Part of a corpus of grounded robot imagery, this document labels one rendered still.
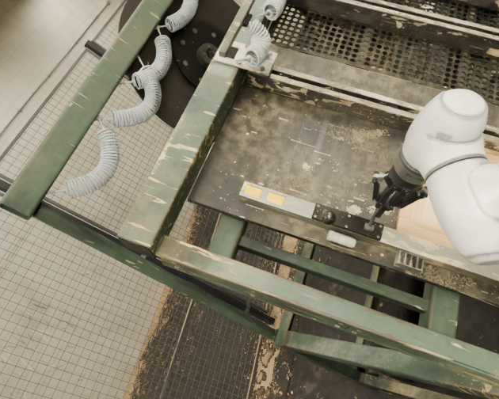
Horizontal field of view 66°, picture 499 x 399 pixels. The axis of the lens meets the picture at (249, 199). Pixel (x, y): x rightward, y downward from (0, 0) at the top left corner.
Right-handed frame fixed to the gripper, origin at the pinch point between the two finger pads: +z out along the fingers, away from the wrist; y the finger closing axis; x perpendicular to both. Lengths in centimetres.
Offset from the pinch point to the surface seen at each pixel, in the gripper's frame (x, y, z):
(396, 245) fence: -3.8, 8.7, 11.6
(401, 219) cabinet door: 5.7, 9.3, 13.7
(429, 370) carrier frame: -25, 40, 55
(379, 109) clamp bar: 38.5, -5.9, 8.7
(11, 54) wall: 228, -471, 315
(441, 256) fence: -2.7, 20.9, 11.6
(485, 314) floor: 23, 91, 119
